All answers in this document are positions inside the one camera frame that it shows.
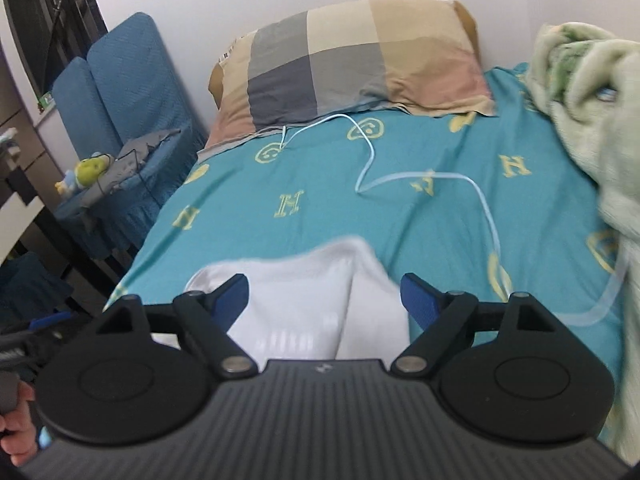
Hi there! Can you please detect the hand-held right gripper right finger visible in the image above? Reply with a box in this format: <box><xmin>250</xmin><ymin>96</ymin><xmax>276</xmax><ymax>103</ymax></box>
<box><xmin>391</xmin><ymin>272</ymin><xmax>558</xmax><ymax>376</ymax></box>

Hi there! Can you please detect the white t-shirt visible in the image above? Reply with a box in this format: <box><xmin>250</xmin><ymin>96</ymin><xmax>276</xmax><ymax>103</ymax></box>
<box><xmin>182</xmin><ymin>236</ymin><xmax>411</xmax><ymax>361</ymax></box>

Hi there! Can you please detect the dark window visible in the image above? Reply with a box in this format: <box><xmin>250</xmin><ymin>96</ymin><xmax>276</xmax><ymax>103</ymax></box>
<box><xmin>10</xmin><ymin>0</ymin><xmax>108</xmax><ymax>93</ymax></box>

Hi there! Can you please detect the brown drawer cabinet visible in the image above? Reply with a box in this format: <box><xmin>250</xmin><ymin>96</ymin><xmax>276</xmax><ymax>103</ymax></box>
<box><xmin>0</xmin><ymin>50</ymin><xmax>56</xmax><ymax>196</ymax></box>

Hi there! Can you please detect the yellow plush toy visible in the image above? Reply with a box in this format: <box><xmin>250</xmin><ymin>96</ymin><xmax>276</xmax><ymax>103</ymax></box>
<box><xmin>54</xmin><ymin>152</ymin><xmax>113</xmax><ymax>196</ymax></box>

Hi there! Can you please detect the blue covered chair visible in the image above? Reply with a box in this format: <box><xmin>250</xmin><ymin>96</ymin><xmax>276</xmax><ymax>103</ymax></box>
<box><xmin>52</xmin><ymin>57</ymin><xmax>151</xmax><ymax>261</ymax></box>
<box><xmin>87</xmin><ymin>12</ymin><xmax>208</xmax><ymax>261</ymax></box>

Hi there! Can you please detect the thin black cable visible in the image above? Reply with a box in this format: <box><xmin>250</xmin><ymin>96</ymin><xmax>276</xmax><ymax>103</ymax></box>
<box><xmin>97</xmin><ymin>142</ymin><xmax>163</xmax><ymax>208</ymax></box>

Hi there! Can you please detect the grey cloth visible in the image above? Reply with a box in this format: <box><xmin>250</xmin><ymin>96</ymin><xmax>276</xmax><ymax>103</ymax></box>
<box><xmin>80</xmin><ymin>129</ymin><xmax>182</xmax><ymax>208</ymax></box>

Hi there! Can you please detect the pale green fleece blanket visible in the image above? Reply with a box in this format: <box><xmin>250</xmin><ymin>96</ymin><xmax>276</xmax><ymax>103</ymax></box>
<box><xmin>522</xmin><ymin>21</ymin><xmax>640</xmax><ymax>466</ymax></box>

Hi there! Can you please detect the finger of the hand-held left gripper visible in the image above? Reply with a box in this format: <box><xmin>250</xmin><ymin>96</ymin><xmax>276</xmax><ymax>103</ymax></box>
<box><xmin>27</xmin><ymin>310</ymin><xmax>76</xmax><ymax>334</ymax></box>

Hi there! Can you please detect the checked pillow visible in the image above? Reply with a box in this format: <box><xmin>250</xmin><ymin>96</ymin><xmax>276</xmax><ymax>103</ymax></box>
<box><xmin>197</xmin><ymin>0</ymin><xmax>496</xmax><ymax>161</ymax></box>

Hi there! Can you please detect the white charging cable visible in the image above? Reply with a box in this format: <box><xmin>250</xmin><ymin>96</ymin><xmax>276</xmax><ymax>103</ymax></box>
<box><xmin>280</xmin><ymin>114</ymin><xmax>628</xmax><ymax>328</ymax></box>

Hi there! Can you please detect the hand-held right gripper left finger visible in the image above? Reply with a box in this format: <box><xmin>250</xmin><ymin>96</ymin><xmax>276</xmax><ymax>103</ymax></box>
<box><xmin>97</xmin><ymin>274</ymin><xmax>258</xmax><ymax>380</ymax></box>

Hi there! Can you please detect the person's left hand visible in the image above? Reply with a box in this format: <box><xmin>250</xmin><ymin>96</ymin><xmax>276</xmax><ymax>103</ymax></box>
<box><xmin>0</xmin><ymin>395</ymin><xmax>38</xmax><ymax>468</ymax></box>

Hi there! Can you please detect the teal printed bed sheet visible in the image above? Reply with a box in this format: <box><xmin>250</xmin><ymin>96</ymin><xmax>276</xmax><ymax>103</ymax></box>
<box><xmin>102</xmin><ymin>62</ymin><xmax>631</xmax><ymax>461</ymax></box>

